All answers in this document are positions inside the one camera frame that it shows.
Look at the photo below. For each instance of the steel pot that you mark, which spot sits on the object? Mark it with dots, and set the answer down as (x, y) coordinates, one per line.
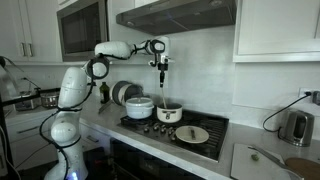
(50, 100)

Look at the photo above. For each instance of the built-in microwave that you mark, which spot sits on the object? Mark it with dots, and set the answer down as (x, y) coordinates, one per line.
(81, 30)

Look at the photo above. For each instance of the cream saucepan lid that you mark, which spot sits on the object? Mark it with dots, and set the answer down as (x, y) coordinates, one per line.
(200, 136)

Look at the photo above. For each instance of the grey wrist camera bar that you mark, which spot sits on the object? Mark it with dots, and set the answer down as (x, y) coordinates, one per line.
(165, 59)

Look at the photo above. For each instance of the white casserole lid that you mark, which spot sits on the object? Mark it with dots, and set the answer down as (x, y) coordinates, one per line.
(140, 101)

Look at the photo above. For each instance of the small green vegetable piece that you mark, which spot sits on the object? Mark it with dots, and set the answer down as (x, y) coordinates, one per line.
(255, 157)

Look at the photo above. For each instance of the wooden spatula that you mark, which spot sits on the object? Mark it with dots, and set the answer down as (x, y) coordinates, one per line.
(163, 98)

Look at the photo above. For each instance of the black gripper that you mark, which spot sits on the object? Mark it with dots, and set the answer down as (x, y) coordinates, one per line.
(162, 70)

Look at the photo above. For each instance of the white casserole pot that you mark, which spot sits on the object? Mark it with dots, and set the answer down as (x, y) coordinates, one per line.
(138, 113)

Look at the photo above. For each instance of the steel range hood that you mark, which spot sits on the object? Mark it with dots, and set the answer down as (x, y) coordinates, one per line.
(173, 16)

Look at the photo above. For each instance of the round plate leaning on wall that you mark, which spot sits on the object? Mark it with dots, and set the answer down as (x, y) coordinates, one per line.
(113, 91)

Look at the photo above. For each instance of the wide white upper cabinet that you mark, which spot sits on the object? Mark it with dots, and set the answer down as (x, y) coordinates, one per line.
(276, 30)

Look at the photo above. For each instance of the white drawer cabinet beside oven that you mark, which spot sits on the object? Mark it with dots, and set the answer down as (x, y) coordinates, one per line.
(100, 133)

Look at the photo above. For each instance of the dark olive oil bottle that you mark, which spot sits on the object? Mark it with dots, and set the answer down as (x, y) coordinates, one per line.
(104, 93)

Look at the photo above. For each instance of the kitchen knife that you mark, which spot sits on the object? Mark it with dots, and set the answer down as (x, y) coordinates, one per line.
(266, 155)

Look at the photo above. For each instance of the white lower cabinet under toaster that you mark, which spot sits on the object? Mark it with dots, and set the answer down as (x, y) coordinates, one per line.
(26, 143)

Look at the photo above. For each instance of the steel electric kettle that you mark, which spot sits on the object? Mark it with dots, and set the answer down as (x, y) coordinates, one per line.
(296, 128)

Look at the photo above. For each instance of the white cutting board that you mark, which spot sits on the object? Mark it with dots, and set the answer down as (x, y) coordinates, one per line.
(246, 163)

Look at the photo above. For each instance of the white wall outlet plate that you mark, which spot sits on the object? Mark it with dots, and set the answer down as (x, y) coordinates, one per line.
(303, 90)

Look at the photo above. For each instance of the black gas cooktop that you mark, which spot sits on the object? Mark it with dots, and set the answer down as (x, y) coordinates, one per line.
(213, 133)

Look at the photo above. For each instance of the round wooden board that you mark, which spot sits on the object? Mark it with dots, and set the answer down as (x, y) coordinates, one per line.
(306, 168)

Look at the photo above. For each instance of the black built-in oven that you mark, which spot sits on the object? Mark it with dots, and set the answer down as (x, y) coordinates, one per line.
(140, 163)

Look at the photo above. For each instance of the black stove knob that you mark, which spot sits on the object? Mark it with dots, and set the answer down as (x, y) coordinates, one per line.
(156, 127)
(147, 129)
(163, 129)
(171, 131)
(173, 137)

